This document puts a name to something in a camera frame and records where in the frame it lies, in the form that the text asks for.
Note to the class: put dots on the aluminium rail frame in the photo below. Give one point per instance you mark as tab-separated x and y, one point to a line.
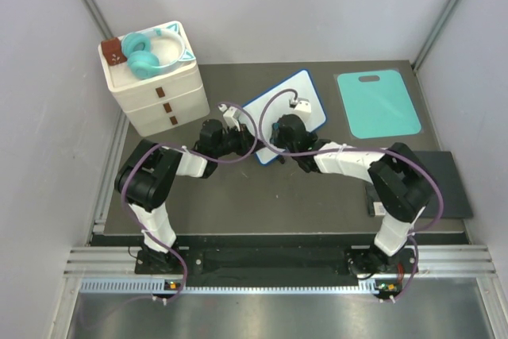
439	261

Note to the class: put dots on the teal cat-ear headphones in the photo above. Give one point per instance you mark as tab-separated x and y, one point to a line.
142	62

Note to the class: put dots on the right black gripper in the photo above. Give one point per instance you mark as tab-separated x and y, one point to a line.
280	144

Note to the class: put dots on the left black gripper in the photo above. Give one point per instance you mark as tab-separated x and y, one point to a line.
245	138

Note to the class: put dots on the blue whiteboard eraser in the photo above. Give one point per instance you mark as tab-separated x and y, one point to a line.
274	133

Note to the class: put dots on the teal cutting board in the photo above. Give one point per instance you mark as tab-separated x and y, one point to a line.
377	104

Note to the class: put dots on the black rectangular mat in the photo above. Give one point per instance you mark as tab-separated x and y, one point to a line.
442	168

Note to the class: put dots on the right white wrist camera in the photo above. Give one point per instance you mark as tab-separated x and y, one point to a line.
301	108

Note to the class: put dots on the blue-framed whiteboard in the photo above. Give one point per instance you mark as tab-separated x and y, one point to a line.
303	84

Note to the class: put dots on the brown small cube box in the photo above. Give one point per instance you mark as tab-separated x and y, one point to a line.
111	50

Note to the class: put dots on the white label card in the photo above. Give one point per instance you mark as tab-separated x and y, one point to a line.
379	209

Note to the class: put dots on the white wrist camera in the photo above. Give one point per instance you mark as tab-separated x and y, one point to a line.
230	115
301	108

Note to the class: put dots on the white three-drawer storage box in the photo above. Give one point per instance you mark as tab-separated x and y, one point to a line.
162	102

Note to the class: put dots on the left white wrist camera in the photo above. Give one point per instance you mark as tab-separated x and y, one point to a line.
230	115

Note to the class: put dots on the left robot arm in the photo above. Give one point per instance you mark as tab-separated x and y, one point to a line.
145	179

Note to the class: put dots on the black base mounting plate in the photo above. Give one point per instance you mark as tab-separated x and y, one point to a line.
328	254

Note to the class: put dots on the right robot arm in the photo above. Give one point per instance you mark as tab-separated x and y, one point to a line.
401	182

